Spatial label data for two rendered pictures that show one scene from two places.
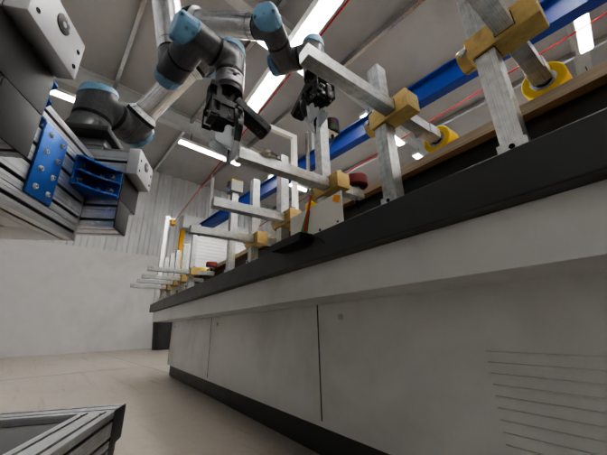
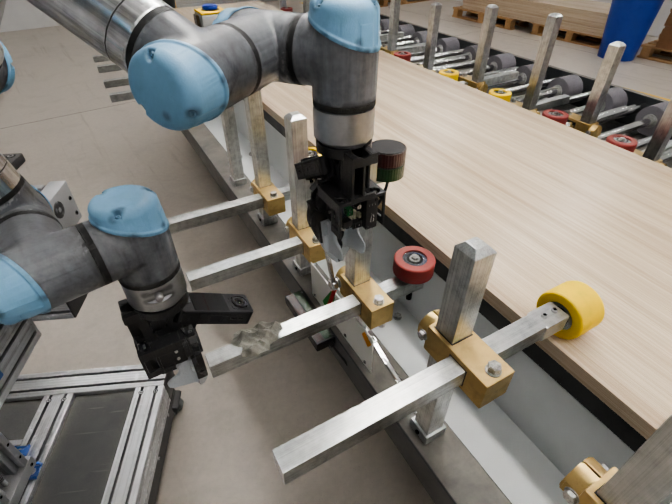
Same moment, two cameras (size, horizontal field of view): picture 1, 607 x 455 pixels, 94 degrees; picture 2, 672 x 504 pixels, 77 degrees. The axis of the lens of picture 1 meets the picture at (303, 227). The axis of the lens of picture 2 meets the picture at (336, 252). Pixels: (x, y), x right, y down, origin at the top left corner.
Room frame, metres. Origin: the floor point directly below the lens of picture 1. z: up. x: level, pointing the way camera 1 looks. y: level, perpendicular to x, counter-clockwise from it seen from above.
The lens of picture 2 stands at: (0.21, -0.10, 1.43)
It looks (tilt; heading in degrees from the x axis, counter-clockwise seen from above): 39 degrees down; 7
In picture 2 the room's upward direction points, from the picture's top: straight up
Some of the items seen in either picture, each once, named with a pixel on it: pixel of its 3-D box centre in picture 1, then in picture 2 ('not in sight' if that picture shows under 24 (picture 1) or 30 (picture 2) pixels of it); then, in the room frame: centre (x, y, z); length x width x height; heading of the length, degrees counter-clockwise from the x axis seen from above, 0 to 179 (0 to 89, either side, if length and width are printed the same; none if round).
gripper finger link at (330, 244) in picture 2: (313, 115); (334, 246); (0.69, -0.04, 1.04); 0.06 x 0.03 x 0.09; 36
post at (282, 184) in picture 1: (283, 208); (301, 213); (1.02, 0.08, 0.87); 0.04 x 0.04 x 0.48; 36
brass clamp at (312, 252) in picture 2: (285, 220); (306, 237); (1.00, 0.07, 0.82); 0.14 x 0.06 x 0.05; 36
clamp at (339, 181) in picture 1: (329, 189); (364, 293); (0.80, -0.08, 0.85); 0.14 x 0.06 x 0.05; 36
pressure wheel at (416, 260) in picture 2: (356, 191); (411, 278); (0.84, -0.18, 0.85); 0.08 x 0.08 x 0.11
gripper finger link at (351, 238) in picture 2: (322, 119); (352, 240); (0.71, -0.06, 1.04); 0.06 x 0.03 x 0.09; 36
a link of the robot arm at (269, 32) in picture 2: (283, 58); (258, 49); (0.72, 0.05, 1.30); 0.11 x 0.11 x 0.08; 73
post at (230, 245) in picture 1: (231, 231); (228, 118); (1.43, 0.38, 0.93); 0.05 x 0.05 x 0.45; 36
